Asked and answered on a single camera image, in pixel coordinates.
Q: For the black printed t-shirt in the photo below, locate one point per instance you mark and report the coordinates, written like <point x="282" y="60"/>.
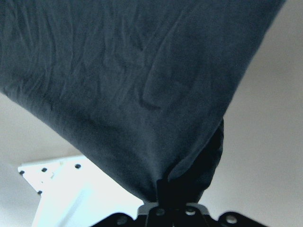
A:
<point x="140" y="87"/>

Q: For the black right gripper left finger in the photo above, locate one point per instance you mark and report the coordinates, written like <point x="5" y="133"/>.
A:
<point x="158" y="214"/>

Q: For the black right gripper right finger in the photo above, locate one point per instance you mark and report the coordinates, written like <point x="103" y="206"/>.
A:
<point x="190" y="215"/>

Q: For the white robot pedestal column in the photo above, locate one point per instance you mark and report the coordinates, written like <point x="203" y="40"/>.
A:
<point x="74" y="192"/>

